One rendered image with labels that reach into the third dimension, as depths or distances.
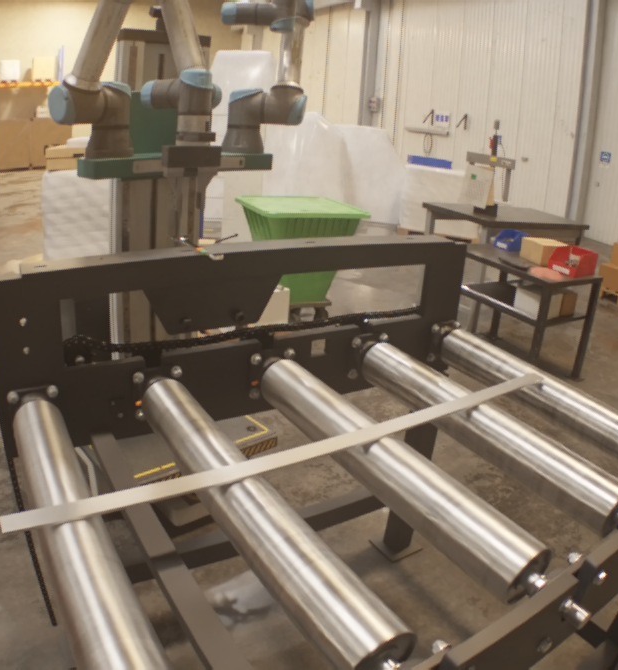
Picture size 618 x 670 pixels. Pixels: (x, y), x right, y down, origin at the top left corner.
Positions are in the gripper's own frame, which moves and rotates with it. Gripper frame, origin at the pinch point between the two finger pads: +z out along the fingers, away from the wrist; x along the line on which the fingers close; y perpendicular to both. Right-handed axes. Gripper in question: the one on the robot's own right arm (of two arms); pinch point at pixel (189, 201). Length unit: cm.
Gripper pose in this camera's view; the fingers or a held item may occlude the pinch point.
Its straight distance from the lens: 134.1
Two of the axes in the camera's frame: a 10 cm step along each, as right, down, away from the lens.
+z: -0.7, 9.3, 3.7
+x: -8.6, 1.3, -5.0
